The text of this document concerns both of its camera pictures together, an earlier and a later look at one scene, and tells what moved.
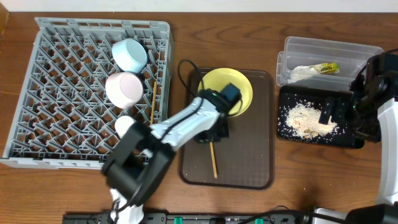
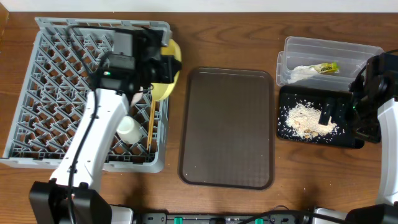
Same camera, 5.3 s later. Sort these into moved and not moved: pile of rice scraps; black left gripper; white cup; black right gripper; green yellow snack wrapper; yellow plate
Moved: yellow plate; black left gripper
Not moved: black right gripper; pile of rice scraps; white cup; green yellow snack wrapper
